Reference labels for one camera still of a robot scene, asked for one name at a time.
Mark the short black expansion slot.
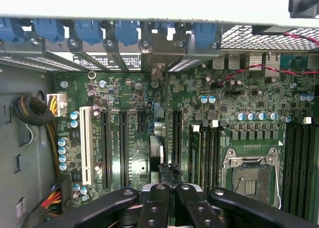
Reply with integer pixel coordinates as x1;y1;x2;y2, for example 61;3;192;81
137;111;148;134

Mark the white power connector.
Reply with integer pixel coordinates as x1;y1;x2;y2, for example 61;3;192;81
46;92;68;117

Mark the white expansion slot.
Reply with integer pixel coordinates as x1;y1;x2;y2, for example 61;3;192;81
79;106;97;186

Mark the ribbed silver port block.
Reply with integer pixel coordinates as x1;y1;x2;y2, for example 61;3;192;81
249;52;262;71

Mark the tall silver port block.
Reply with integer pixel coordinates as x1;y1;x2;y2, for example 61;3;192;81
264;52;281;77

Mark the silver USB port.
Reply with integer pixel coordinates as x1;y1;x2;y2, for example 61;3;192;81
228;53;240;69
213;53;225;69

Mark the red black twisted wire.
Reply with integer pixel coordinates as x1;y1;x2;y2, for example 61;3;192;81
218;31;319;87

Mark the long black expansion slot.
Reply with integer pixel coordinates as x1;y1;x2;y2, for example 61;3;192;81
119;110;131;188
172;110;183;166
100;110;113;191

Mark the RAM slot with black latches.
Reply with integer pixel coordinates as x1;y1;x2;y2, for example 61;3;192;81
310;124;319;221
201;128;209;189
285;123;299;214
216;128;224;186

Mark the RAM slot with white latches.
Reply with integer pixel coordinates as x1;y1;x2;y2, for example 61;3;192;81
298;117;312;219
208;119;220;189

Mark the metal slot cover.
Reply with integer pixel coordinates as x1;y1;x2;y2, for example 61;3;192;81
29;38;83;72
68;38;110;71
104;40;131;71

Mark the dark grey PC case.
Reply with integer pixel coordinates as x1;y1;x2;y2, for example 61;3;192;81
0;13;319;228

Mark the green motherboard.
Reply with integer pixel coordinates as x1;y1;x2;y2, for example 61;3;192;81
52;68;319;214

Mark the black plastic block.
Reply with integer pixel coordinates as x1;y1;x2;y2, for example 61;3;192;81
288;0;319;19

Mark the CPU socket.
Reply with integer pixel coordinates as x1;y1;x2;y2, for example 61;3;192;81
221;147;284;209

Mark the teal serial port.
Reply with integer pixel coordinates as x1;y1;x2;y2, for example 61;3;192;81
280;55;309;69

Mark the black braided power cable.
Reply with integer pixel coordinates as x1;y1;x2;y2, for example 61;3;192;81
11;95;62;179

